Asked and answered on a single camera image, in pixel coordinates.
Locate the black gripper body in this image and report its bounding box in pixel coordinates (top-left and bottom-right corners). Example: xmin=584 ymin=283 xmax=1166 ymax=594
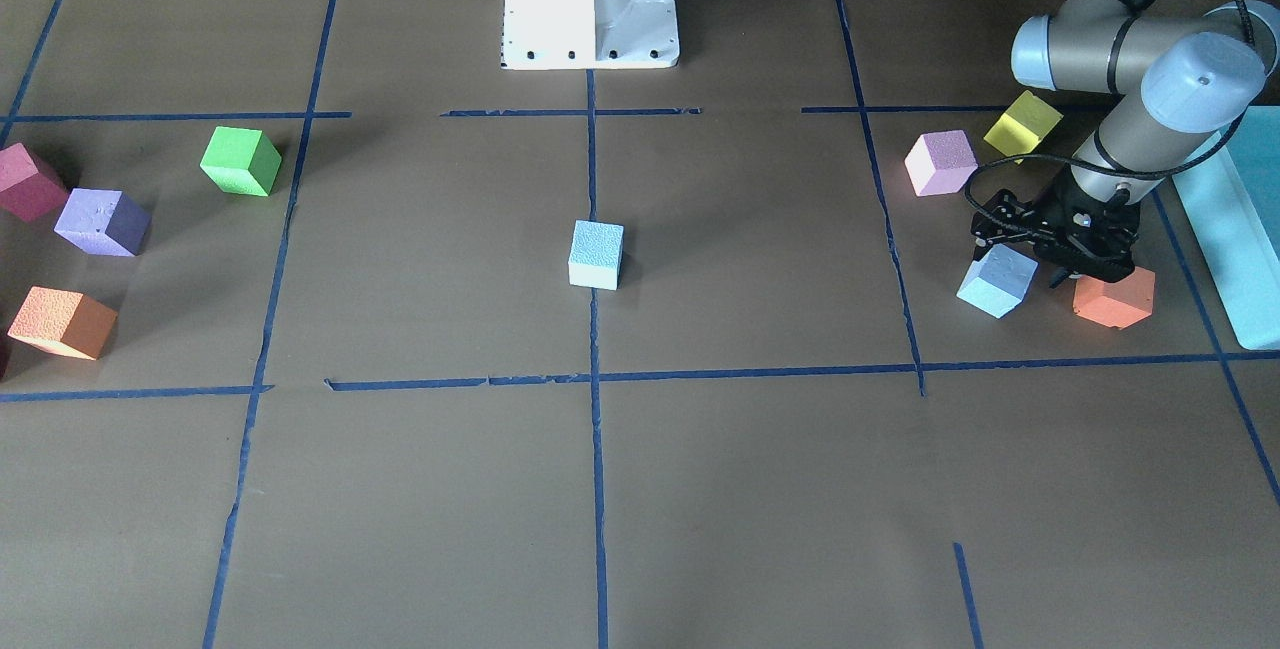
xmin=970 ymin=179 xmax=1140 ymax=283

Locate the light blue foam block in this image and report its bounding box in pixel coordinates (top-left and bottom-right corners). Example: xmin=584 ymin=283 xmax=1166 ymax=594
xmin=956 ymin=244 xmax=1039 ymax=317
xmin=567 ymin=220 xmax=625 ymax=292

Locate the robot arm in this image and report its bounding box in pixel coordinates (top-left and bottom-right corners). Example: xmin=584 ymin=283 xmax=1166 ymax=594
xmin=970 ymin=0 xmax=1277 ymax=283

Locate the orange foam block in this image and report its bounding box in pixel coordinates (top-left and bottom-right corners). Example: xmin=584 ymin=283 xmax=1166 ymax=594
xmin=6 ymin=285 xmax=118 ymax=361
xmin=1071 ymin=268 xmax=1157 ymax=329

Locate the yellow foam block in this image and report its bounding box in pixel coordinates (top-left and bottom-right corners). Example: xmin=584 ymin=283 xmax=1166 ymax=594
xmin=983 ymin=90 xmax=1064 ymax=157

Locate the teal plastic bin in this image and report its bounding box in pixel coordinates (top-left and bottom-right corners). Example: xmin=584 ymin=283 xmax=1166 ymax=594
xmin=1172 ymin=106 xmax=1279 ymax=349

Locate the pink foam block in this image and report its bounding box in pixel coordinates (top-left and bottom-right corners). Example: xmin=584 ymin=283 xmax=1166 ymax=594
xmin=904 ymin=131 xmax=979 ymax=197

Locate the green foam block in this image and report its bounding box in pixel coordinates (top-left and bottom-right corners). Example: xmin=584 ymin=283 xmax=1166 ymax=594
xmin=198 ymin=125 xmax=282 ymax=197

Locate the purple foam block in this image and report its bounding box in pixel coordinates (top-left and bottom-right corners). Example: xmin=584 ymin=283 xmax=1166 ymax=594
xmin=54 ymin=188 xmax=151 ymax=257

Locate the dark red foam block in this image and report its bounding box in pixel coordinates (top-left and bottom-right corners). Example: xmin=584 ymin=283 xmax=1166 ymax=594
xmin=1 ymin=143 xmax=70 ymax=221

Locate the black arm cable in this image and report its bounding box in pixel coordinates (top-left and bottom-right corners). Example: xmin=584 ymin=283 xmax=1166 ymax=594
xmin=963 ymin=0 xmax=1256 ymax=260

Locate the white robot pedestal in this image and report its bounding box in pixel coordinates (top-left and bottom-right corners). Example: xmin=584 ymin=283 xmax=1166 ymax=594
xmin=500 ymin=0 xmax=681 ymax=70

